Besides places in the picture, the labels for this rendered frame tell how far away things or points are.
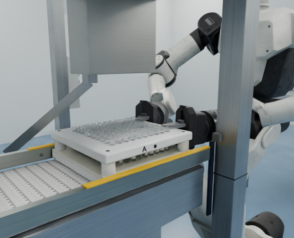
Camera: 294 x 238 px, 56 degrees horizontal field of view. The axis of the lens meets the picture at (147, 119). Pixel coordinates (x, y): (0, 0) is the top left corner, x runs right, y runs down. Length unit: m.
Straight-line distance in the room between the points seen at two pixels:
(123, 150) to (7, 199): 0.22
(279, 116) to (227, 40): 0.28
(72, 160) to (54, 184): 0.07
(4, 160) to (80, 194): 0.27
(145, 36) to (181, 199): 0.44
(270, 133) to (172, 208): 0.57
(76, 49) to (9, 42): 3.44
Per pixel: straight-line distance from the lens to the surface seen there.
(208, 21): 1.22
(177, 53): 1.20
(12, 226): 0.45
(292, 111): 0.83
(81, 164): 0.60
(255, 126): 1.09
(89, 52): 0.69
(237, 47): 0.66
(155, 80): 1.11
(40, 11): 4.42
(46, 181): 0.62
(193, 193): 0.69
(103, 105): 5.05
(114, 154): 0.51
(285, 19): 1.03
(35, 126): 0.79
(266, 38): 1.02
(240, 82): 0.65
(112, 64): 0.72
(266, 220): 1.47
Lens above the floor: 1.07
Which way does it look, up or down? 12 degrees down
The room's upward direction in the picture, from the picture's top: straight up
